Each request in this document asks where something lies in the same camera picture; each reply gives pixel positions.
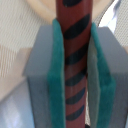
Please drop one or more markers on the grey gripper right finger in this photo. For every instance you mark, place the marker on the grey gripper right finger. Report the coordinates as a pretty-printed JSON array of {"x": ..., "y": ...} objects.
[{"x": 107, "y": 80}]

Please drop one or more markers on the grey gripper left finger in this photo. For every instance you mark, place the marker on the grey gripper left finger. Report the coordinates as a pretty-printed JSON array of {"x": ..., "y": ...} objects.
[{"x": 45, "y": 74}]

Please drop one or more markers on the red-brown sausage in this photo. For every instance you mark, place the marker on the red-brown sausage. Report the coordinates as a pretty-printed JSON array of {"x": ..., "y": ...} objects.
[{"x": 76, "y": 39}]

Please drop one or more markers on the beige woven placemat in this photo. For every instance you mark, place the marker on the beige woven placemat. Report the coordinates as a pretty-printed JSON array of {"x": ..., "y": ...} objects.
[{"x": 19, "y": 24}]

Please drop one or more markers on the round wooden plate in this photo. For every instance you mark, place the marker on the round wooden plate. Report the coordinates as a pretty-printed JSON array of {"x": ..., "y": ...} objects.
[{"x": 41, "y": 10}]

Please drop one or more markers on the knife with orange handle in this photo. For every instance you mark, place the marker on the knife with orange handle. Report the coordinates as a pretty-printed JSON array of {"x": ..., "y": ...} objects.
[{"x": 109, "y": 18}]

